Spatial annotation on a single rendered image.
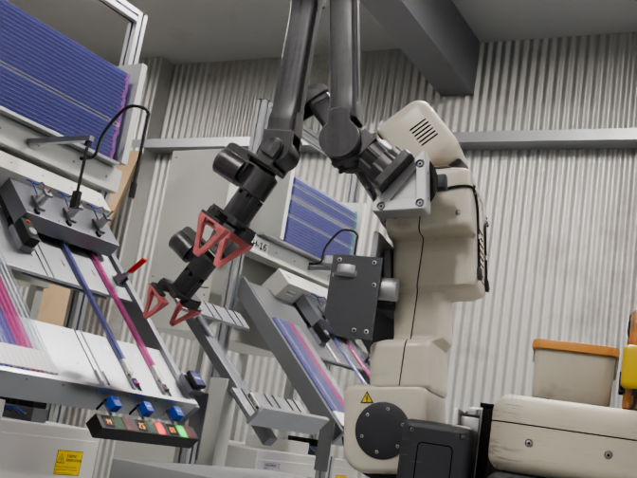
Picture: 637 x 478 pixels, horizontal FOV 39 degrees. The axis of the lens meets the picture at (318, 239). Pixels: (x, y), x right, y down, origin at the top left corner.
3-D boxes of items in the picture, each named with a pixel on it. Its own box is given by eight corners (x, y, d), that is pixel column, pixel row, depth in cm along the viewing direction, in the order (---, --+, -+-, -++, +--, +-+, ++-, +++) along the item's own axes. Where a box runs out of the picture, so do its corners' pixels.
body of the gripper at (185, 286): (157, 283, 213) (175, 259, 212) (184, 291, 222) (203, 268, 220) (171, 300, 210) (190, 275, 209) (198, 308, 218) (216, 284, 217)
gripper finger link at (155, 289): (131, 306, 213) (154, 276, 212) (151, 312, 219) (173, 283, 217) (144, 324, 209) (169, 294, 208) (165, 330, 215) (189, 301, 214)
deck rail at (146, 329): (184, 423, 231) (200, 408, 229) (178, 422, 229) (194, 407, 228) (82, 234, 268) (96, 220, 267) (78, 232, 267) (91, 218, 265)
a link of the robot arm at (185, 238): (229, 235, 210) (240, 248, 218) (199, 205, 215) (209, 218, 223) (192, 270, 209) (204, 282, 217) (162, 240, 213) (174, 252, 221)
